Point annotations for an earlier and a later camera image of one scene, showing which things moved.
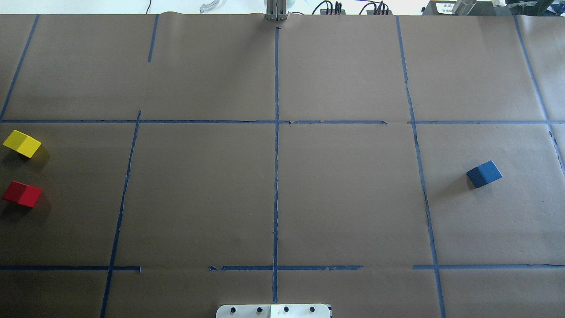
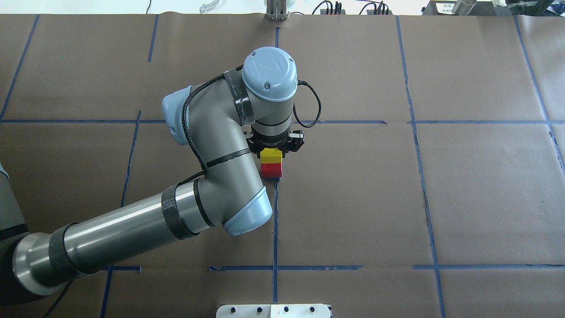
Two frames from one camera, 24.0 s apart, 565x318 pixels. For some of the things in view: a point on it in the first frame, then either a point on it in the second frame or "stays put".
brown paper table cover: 391,165 stays put
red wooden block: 22,194 → 273,170
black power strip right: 381,11 stays put
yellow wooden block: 22,143 → 269,155
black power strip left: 337,11 stays put
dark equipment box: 482,8 stays put
